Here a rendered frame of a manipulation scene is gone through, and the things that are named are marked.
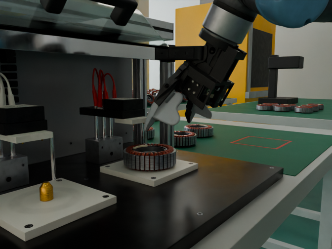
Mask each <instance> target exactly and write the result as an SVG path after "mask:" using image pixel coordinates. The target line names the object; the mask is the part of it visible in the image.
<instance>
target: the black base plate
mask: <svg viewBox="0 0 332 249"><path fill-rule="evenodd" d="M131 145H134V142H127V143H123V152H124V149H125V148H127V147H129V146H131ZM176 159H177V160H183V161H188V162H193V163H198V169H196V170H193V171H191V172H189V173H186V174H184V175H182V176H179V177H177V178H175V179H172V180H170V181H167V182H165V183H163V184H160V185H158V186H156V187H153V186H149V185H145V184H142V183H138V182H134V181H131V180H127V179H124V178H120V177H116V176H113V175H109V174H105V173H102V172H100V167H101V166H105V165H108V164H112V163H115V162H119V161H122V160H124V158H122V159H118V160H114V161H111V162H107V163H104V164H100V165H99V164H95V163H91V162H87V161H86V155H85V152H83V153H79V154H74V155H70V156H65V157H61V158H56V159H55V168H56V179H58V178H63V179H66V180H69V181H72V182H75V183H78V184H81V185H84V186H87V187H90V188H93V189H96V190H99V191H102V192H105V193H108V194H111V195H114V196H116V197H117V203H115V204H113V205H111V206H108V207H106V208H103V209H101V210H99V211H96V212H94V213H92V214H89V215H87V216H85V217H82V218H80V219H77V220H75V221H73V222H70V223H68V224H66V225H63V226H61V227H59V228H56V229H54V230H51V231H49V232H47V233H44V234H42V235H40V236H37V237H35V238H33V239H30V240H28V241H24V240H22V239H20V238H19V237H17V236H15V235H14V234H12V233H10V232H9V231H7V230H5V229H4V228H2V227H1V226H0V249H190V248H191V247H193V246H194V245H195V244H197V243H198V242H199V241H200V240H202V239H203V238H204V237H206V236H207V235H208V234H209V233H211V232H212V231H213V230H215V229H216V228H217V227H219V226H220V225H221V224H222V223H224V222H225V221H226V220H228V219H229V218H230V217H232V216H233V215H234V214H236V213H237V212H238V211H239V210H241V209H242V208H243V207H245V206H246V205H247V204H249V203H250V202H251V201H252V200H254V199H255V198H256V197H258V196H259V195H260V194H261V193H263V192H264V191H265V190H267V189H268V188H269V187H271V186H272V185H273V184H274V183H276V182H277V181H278V180H280V179H281V178H282V177H283V172H284V168H283V167H278V166H270V165H264V164H259V163H253V162H247V161H241V160H236V159H230V158H224V157H218V156H212V155H206V154H200V153H194V152H189V151H183V150H177V149H176ZM28 170H29V184H27V185H24V186H20V187H16V188H13V189H9V190H5V191H2V192H0V195H2V194H6V193H9V192H13V191H16V190H20V189H23V188H27V187H30V186H34V185H37V184H41V183H43V182H45V181H51V162H50V160H48V161H44V162H39V163H35V164H30V165H28Z"/></svg>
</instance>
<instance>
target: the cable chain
mask: <svg viewBox="0 0 332 249"><path fill-rule="evenodd" d="M15 56H16V53H15V51H14V50H5V49H0V62H1V63H16V57H15ZM1 70H2V71H17V66H16V65H8V64H7V65H1ZM2 74H4V75H5V77H6V78H7V79H17V73H2ZM8 82H9V85H10V87H18V81H8ZM3 84H4V87H7V83H6V81H3ZM11 91H12V94H13V95H18V89H17V88H11ZM5 94H6V95H8V90H7V88H5ZM14 101H15V105H17V103H18V102H19V97H18V96H14ZM6 105H9V103H8V97H7V96H6Z"/></svg>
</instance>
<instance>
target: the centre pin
mask: <svg viewBox="0 0 332 249"><path fill-rule="evenodd" d="M39 189H40V201H42V202H47V201H51V200H53V186H52V185H51V184H50V183H49V182H48V181H45V182H43V183H42V184H41V186H40V188H39Z"/></svg>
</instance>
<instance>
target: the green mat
mask: <svg viewBox="0 0 332 249"><path fill-rule="evenodd" d="M191 124H203V125H211V126H212V127H213V135H212V136H210V137H204V138H203V137H202V138H201V137H200V138H199V137H198V138H197V143H196V144H194V145H193V146H189V147H188V146H187V147H185V146H184V147H180V146H179V147H177V146H176V147H174V148H175V149H177V150H183V151H189V152H194V153H200V154H206V155H212V156H218V157H224V158H230V159H236V160H241V161H247V162H253V163H259V164H264V165H270V166H278V167H283V168H284V172H283V174H285V175H290V176H296V175H298V174H299V173H300V172H301V171H302V170H304V169H305V168H306V167H307V166H308V165H309V164H311V163H312V162H313V161H314V160H315V159H316V158H318V157H319V156H320V155H321V154H322V153H324V152H325V151H326V150H327V149H328V148H329V147H331V146H332V135H324V134H314V133H305V132H295V131H285V130H275V129H264V128H255V127H245V126H235V125H225V124H211V123H201V122H190V123H188V122H187V121H181V120H180V121H179V123H178V124H176V125H174V131H184V126H186V125H191ZM151 127H152V128H154V129H155V137H153V138H151V139H147V143H149V144H151V143H153V144H155V143H157V144H159V143H160V121H156V122H154V124H153V125H152V126H151ZM247 136H250V137H247ZM244 137H247V138H245V139H242V138H244ZM239 139H242V140H239ZM236 140H239V141H236ZM233 141H236V142H234V143H231V142H233ZM288 141H292V142H290V143H288V144H286V145H284V146H283V147H281V148H279V149H274V148H277V147H279V146H281V145H283V144H285V143H287V142H288ZM235 143H236V144H235ZM238 143H239V144H238ZM242 144H244V145H242ZM245 144H247V145H245ZM252 145H254V146H252ZM256 146H258V147H256ZM260 146H261V147H260ZM264 147H265V148H264ZM267 147H268V148H267ZM271 148H273V149H271Z"/></svg>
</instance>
